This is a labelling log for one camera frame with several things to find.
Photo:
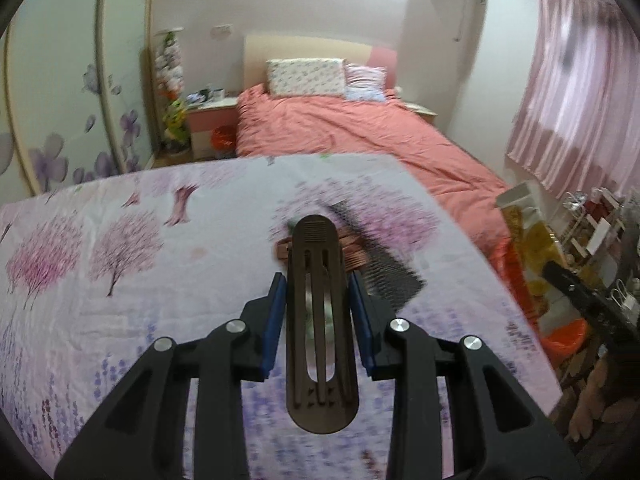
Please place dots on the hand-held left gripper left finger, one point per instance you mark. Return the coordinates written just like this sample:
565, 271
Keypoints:
274, 330

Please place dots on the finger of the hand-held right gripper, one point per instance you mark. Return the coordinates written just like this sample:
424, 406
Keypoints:
565, 282

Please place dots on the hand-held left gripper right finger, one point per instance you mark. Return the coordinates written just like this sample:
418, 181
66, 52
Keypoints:
361, 330

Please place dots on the yellow plastic wrapper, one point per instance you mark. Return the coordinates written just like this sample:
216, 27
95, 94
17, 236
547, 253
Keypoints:
537, 260

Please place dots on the orange basket with red liner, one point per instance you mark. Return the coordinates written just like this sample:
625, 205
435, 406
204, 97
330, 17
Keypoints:
565, 341

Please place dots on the dark brown slotted paddle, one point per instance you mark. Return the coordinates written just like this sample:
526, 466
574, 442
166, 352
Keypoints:
315, 240

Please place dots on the white shelf unit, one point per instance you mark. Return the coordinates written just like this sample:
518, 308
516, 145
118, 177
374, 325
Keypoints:
597, 232

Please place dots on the brown teddy bear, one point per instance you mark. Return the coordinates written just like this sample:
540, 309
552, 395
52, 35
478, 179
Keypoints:
597, 400

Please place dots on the floral printed tablecloth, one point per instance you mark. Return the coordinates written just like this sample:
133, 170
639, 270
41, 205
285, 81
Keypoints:
150, 260

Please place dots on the pink curtain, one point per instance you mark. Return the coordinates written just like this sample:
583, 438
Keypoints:
575, 100

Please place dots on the red round object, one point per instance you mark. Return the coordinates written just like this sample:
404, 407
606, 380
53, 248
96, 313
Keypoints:
223, 140

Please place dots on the pink bed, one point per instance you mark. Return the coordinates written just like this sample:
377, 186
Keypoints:
350, 130

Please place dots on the pink nightstand with mugs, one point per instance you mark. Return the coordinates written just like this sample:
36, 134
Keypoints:
210, 122

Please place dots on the yellow green flower toy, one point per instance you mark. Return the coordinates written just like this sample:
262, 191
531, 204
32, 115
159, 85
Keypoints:
176, 125

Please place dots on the pink striped pillow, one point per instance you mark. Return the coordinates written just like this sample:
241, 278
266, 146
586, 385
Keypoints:
365, 82

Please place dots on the white floral pillow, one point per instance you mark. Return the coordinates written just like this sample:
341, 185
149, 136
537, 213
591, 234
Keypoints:
305, 77

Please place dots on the cream and pink headboard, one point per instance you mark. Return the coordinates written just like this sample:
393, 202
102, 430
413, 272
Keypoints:
300, 47

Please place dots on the flower arrangement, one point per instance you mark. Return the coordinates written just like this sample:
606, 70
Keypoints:
169, 65

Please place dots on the flower printed wardrobe door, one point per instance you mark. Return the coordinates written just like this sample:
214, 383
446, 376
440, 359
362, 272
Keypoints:
60, 100

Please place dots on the white wall socket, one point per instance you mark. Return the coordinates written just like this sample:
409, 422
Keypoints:
220, 32

